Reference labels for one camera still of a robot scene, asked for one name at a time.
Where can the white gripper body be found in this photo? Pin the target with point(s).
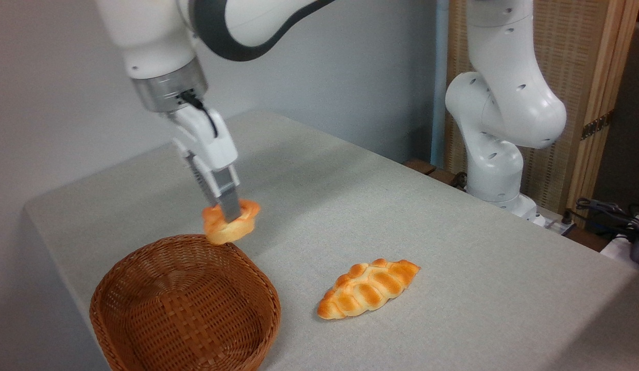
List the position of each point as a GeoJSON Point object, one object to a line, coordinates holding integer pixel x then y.
{"type": "Point", "coordinates": [211, 147]}

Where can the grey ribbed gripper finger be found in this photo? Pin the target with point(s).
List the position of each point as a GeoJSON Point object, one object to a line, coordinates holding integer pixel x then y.
{"type": "Point", "coordinates": [227, 198]}
{"type": "Point", "coordinates": [201, 180]}

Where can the round orange bread roll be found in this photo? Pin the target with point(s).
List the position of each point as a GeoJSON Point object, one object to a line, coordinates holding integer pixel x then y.
{"type": "Point", "coordinates": [221, 232]}

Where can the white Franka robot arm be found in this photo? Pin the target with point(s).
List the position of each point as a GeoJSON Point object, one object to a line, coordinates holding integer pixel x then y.
{"type": "Point", "coordinates": [149, 36]}

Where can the brown woven wicker basket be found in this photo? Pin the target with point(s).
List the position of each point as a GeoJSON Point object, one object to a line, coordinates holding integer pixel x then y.
{"type": "Point", "coordinates": [185, 304]}

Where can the long braided bread loaf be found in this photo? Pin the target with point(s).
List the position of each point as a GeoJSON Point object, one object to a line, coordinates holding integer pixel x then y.
{"type": "Point", "coordinates": [368, 288]}

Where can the grey tablecloth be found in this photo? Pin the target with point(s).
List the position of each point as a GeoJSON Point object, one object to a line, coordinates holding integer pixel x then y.
{"type": "Point", "coordinates": [453, 283]}

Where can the metal screen hinge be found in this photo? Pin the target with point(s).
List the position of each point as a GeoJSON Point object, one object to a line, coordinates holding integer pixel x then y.
{"type": "Point", "coordinates": [596, 125]}

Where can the white box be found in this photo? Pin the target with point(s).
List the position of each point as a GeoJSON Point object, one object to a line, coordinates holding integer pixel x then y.
{"type": "Point", "coordinates": [615, 250]}

